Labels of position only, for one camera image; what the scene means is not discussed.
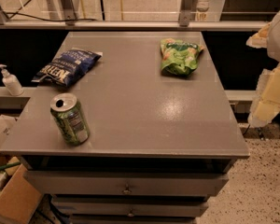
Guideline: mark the drawer knob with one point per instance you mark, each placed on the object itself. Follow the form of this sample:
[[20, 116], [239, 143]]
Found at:
[[127, 190], [131, 213]]

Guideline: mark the blue chip bag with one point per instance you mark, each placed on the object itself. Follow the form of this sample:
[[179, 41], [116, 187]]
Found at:
[[68, 68]]

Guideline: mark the brown cardboard box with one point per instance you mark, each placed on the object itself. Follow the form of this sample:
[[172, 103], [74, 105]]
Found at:
[[18, 199]]

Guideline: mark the grey drawer cabinet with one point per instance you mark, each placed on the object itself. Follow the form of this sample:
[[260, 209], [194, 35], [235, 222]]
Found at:
[[172, 140]]

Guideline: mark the white pump bottle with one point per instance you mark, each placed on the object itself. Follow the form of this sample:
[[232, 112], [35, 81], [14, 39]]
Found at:
[[11, 82]]

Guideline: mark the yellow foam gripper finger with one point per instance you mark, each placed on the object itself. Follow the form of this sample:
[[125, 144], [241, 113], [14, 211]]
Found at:
[[266, 104], [259, 39]]

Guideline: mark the top drawer knob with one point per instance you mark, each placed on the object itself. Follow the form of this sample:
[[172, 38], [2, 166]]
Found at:
[[127, 190]]

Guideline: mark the white cardboard box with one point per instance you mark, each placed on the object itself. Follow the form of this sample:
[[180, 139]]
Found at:
[[0, 132]]

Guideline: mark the green rice chip bag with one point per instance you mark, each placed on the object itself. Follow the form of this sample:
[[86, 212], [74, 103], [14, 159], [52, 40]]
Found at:
[[179, 58]]

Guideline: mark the green soda can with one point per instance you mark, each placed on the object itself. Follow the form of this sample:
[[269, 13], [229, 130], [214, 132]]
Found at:
[[68, 114]]

